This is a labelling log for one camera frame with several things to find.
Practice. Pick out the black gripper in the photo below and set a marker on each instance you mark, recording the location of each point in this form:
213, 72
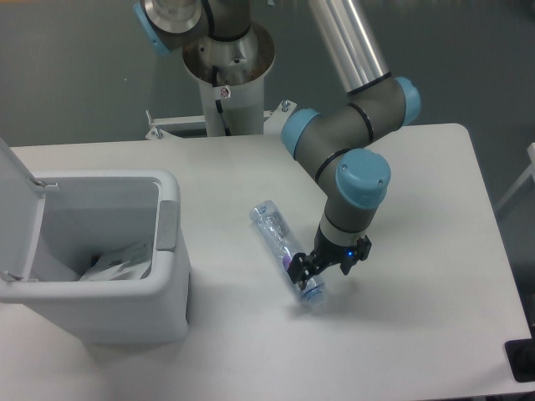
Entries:
325, 254

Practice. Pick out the crushed clear plastic bottle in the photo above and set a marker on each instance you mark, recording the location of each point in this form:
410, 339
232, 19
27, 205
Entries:
284, 245

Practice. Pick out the clear plastic packaging bag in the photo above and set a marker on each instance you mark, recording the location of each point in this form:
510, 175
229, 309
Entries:
129, 263

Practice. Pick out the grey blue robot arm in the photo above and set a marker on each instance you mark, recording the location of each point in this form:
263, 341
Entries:
333, 149

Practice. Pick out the white trash can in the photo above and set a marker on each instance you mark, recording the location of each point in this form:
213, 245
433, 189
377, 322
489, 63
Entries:
99, 254

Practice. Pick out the white trash can lid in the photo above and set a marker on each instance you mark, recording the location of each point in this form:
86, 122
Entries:
22, 206

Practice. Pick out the black table clamp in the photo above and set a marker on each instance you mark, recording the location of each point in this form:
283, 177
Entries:
520, 355

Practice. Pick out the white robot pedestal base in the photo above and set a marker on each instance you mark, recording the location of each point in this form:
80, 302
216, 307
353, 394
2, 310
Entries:
230, 77

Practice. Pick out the white frame at right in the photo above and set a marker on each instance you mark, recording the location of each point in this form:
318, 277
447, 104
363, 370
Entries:
519, 189

